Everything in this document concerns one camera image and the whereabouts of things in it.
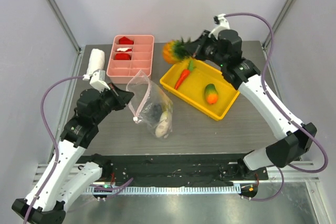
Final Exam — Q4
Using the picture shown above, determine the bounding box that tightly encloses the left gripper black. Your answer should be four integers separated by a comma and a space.
93, 82, 134, 124

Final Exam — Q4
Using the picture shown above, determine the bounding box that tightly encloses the fake pineapple orange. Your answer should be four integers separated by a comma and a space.
162, 37, 191, 64

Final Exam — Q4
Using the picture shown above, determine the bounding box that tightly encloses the fake carrot orange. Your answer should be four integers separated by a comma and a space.
174, 59, 195, 90

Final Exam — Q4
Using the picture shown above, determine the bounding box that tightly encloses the clear zip top bag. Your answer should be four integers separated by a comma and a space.
126, 71, 173, 139

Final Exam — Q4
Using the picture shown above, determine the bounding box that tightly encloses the fake mango orange green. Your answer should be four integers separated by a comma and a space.
204, 83, 219, 104

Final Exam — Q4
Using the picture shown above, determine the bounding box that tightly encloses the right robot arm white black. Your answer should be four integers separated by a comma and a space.
184, 30, 317, 179

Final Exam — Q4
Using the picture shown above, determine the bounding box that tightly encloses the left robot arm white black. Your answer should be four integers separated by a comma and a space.
12, 83, 134, 223

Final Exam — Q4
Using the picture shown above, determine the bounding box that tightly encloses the red fake food lower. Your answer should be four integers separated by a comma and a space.
114, 52, 131, 60

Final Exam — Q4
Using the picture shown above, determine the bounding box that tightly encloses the white red fake food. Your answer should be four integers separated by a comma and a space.
116, 47, 132, 52

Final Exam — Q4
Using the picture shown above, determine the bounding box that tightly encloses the fake white radish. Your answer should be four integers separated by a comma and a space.
155, 111, 172, 138

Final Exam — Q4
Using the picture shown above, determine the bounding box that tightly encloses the red fake food top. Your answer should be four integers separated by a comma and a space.
119, 36, 134, 45

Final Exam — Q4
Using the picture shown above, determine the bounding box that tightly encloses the pink divided organizer tray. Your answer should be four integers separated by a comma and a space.
106, 35, 154, 84

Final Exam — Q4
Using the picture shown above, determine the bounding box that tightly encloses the yellow plastic tray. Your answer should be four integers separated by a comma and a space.
160, 60, 240, 121

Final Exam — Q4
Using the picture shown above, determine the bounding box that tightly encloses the rolled white towel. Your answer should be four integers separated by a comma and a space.
86, 48, 105, 76

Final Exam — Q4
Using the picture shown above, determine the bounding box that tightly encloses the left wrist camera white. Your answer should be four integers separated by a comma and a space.
82, 69, 110, 92

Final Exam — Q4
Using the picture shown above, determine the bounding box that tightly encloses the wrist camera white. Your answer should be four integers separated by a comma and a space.
208, 14, 230, 39
82, 69, 110, 92

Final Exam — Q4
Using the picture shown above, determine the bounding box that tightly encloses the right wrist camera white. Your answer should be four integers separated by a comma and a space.
208, 14, 230, 39

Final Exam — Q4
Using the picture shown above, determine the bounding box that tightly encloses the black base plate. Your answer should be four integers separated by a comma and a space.
78, 153, 268, 183

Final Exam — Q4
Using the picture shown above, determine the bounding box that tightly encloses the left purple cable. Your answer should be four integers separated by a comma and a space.
23, 76, 134, 224

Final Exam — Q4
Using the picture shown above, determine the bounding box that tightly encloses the white slotted cable duct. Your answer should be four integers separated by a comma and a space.
82, 185, 241, 196

